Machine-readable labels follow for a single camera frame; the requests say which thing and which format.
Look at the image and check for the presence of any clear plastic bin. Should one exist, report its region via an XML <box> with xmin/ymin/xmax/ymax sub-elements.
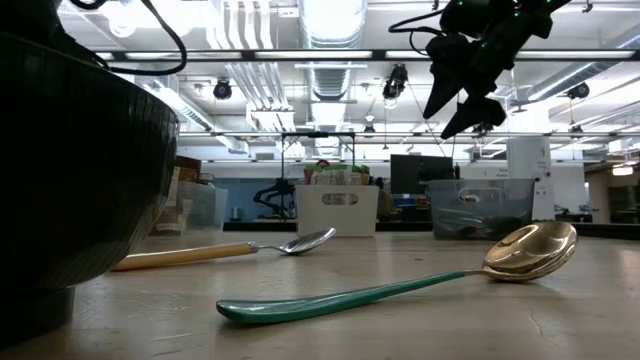
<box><xmin>149</xmin><ymin>179</ymin><xmax>230</xmax><ymax>236</ymax></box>

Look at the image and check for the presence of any yellow handled spoon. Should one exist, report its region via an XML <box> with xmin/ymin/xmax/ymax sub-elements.
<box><xmin>112</xmin><ymin>227</ymin><xmax>338</xmax><ymax>273</ymax></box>

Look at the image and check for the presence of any black monitor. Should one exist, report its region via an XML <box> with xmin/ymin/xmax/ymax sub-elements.
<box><xmin>389</xmin><ymin>153</ymin><xmax>455</xmax><ymax>195</ymax></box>

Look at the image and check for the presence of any brown food packet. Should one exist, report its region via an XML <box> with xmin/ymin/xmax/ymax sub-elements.
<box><xmin>173</xmin><ymin>155</ymin><xmax>203</xmax><ymax>184</ymax></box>

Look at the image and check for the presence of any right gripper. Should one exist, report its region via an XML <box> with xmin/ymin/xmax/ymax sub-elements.
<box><xmin>422</xmin><ymin>0</ymin><xmax>531</xmax><ymax>141</ymax></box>

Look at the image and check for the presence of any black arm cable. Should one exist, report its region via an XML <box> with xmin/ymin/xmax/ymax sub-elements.
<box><xmin>388</xmin><ymin>8</ymin><xmax>447</xmax><ymax>56</ymax></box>
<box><xmin>68</xmin><ymin>0</ymin><xmax>189</xmax><ymax>77</ymax></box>

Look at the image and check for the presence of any red and black bowl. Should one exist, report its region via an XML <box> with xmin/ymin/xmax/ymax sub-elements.
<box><xmin>0</xmin><ymin>29</ymin><xmax>181</xmax><ymax>347</ymax></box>

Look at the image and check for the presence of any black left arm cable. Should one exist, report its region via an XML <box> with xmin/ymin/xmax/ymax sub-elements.
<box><xmin>68</xmin><ymin>0</ymin><xmax>189</xmax><ymax>77</ymax></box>

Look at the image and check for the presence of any black background frame rig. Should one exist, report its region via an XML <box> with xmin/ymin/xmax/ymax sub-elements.
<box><xmin>279</xmin><ymin>130</ymin><xmax>357</xmax><ymax>187</ymax></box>

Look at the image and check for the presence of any white plastic bin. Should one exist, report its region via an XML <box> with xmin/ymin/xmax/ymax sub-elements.
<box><xmin>294</xmin><ymin>183</ymin><xmax>380</xmax><ymax>239</ymax></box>

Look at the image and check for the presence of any gold spoon green handle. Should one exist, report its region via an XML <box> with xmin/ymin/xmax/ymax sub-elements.
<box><xmin>215</xmin><ymin>220</ymin><xmax>579</xmax><ymax>325</ymax></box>

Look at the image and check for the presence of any black overhead frame bar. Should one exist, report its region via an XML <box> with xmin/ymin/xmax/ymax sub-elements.
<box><xmin>94</xmin><ymin>48</ymin><xmax>640</xmax><ymax>63</ymax></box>

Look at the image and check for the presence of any white pillar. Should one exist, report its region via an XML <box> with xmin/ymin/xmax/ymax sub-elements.
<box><xmin>505</xmin><ymin>136</ymin><xmax>556</xmax><ymax>222</ymax></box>

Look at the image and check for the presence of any grey plastic bin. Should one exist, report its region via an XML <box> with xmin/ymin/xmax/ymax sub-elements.
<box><xmin>427</xmin><ymin>178</ymin><xmax>536</xmax><ymax>241</ymax></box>

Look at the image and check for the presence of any black table frame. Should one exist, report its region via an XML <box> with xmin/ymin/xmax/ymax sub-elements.
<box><xmin>222</xmin><ymin>220</ymin><xmax>640</xmax><ymax>241</ymax></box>

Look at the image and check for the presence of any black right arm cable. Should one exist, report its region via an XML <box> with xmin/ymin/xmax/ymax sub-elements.
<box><xmin>388</xmin><ymin>8</ymin><xmax>447</xmax><ymax>56</ymax></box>

